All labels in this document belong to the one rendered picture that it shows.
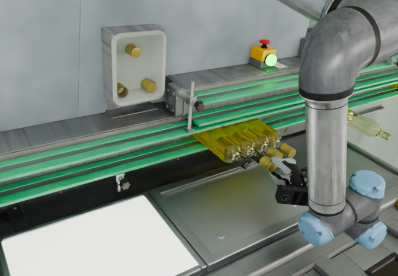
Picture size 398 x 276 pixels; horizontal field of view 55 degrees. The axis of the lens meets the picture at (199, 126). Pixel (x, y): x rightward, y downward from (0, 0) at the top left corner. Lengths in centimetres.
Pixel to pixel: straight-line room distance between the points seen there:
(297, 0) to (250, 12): 64
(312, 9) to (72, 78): 72
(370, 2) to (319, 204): 40
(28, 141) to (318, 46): 81
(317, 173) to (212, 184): 55
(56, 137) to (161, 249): 43
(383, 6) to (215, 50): 79
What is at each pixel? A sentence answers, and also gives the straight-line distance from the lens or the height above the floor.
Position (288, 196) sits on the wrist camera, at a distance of 106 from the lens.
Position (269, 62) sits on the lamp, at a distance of 149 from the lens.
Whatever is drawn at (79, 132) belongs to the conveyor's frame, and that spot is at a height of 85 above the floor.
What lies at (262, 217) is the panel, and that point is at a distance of 118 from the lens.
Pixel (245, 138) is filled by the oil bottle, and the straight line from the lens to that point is 124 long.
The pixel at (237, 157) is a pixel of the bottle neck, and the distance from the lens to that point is 118.
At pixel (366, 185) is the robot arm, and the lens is 93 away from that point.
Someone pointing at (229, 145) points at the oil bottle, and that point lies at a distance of 120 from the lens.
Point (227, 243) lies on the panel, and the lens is 108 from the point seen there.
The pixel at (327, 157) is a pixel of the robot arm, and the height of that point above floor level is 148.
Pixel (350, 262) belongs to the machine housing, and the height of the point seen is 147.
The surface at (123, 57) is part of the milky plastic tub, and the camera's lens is 123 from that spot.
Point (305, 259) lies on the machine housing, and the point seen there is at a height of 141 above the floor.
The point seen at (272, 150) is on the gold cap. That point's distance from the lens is 123.
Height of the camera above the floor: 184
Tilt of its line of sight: 46 degrees down
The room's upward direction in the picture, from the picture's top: 128 degrees clockwise
